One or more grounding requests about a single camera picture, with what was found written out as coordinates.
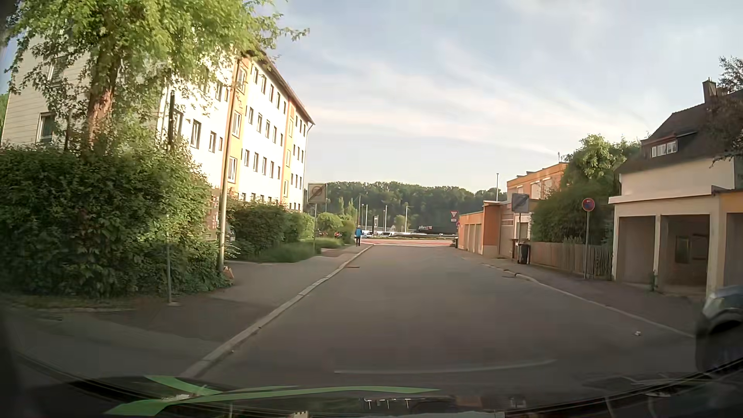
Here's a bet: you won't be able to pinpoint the wooded hill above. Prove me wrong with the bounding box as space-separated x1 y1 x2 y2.
304 180 507 234

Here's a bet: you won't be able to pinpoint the square road sign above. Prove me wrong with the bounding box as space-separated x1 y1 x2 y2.
307 182 328 254

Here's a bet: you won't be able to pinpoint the grass verge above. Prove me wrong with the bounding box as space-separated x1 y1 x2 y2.
250 237 344 264

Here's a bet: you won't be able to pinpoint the grey asphalt road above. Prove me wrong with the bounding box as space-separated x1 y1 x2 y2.
197 238 700 396

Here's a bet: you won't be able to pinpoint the orange garage building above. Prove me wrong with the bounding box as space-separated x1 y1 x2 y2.
457 201 512 257

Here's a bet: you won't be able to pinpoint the green bushes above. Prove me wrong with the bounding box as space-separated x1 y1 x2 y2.
226 199 357 263

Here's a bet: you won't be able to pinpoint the white and yellow apartment building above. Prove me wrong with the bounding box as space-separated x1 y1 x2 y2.
1 36 315 240

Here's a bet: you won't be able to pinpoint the rectangular road sign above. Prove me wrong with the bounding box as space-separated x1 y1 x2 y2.
511 193 531 245

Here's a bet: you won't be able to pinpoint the orange flat-roofed building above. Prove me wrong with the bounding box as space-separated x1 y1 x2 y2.
499 162 568 260

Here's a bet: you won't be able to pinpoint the car's own bonnet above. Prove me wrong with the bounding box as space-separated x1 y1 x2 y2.
17 355 743 418

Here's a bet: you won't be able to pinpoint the thin grey pole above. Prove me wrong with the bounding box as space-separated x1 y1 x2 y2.
165 92 176 306

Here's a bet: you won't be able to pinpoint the wooden fence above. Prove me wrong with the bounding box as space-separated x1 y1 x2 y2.
529 240 614 279

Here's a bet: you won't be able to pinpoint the green trees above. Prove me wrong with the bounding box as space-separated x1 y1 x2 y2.
531 134 640 246

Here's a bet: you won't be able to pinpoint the round no-parking sign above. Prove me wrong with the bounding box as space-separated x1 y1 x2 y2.
582 197 596 281

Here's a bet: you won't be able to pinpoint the grey asphalt pavement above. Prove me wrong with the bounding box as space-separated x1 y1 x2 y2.
0 244 373 396
455 248 706 336

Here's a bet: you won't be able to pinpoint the large green hedge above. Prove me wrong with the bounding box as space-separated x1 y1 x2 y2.
0 135 232 299

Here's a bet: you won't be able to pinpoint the large green tree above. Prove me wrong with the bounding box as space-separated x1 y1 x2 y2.
3 0 310 153

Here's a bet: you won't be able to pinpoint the white house with dark roof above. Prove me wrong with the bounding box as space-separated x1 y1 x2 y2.
608 79 743 297

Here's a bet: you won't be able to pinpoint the dark-leaved tree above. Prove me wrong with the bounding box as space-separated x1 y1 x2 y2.
704 56 743 164

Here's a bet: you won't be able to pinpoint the dark parked car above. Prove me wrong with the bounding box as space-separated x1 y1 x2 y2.
695 284 743 372

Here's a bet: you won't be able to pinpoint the lamp post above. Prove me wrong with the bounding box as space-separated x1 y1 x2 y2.
216 57 246 272

